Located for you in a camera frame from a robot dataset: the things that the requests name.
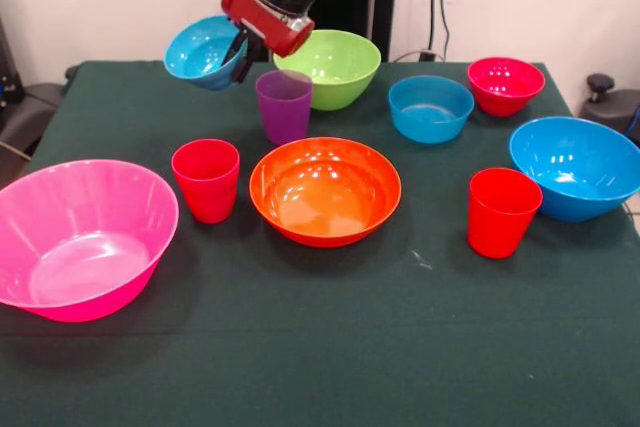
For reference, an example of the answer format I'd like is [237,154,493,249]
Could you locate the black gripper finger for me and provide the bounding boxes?
[231,39,262,84]
[219,29,250,68]

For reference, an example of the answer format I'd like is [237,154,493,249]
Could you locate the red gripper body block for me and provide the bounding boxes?
[221,0,316,59]

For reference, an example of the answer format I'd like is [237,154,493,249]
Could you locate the small blue ridged bowl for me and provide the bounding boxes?
[163,14,251,92]

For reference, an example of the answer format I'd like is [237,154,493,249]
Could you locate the purple cup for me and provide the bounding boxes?
[255,70,314,146]

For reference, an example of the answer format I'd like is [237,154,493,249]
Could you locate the orange bowl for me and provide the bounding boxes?
[248,136,403,249]

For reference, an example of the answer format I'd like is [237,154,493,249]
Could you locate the black equipment tower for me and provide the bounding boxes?
[0,16,24,133]

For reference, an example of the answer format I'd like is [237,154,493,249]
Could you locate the green bowl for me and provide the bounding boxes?
[272,29,382,112]

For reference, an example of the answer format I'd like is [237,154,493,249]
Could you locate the red cup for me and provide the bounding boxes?
[467,167,544,260]
[170,138,241,224]

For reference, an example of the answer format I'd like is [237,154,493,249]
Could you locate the medium blue bowl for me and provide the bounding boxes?
[387,74,476,144]

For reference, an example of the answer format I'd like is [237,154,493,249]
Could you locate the large pink bowl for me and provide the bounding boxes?
[0,158,180,324]

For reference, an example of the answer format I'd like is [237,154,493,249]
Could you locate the small red bowl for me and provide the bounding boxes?
[466,56,547,118]

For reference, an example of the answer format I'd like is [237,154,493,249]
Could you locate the dark green tablecloth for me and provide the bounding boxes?
[0,59,640,427]

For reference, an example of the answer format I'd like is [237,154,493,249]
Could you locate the large blue bowl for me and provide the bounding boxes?
[508,116,640,224]

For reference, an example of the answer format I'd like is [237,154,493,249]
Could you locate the black pedestal foot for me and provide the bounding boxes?
[0,81,66,158]
[579,73,640,143]

